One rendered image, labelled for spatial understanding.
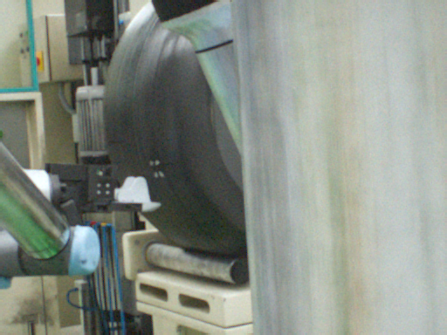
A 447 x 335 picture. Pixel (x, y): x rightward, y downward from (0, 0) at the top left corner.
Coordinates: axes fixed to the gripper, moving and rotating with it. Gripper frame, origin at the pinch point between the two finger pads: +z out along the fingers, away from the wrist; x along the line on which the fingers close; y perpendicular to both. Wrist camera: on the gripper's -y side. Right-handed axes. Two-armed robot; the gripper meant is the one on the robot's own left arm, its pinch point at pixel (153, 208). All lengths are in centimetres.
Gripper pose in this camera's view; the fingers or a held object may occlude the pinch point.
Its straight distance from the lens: 155.3
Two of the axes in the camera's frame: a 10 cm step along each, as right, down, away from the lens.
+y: 0.4, -10.0, 0.2
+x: -5.2, 0.0, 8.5
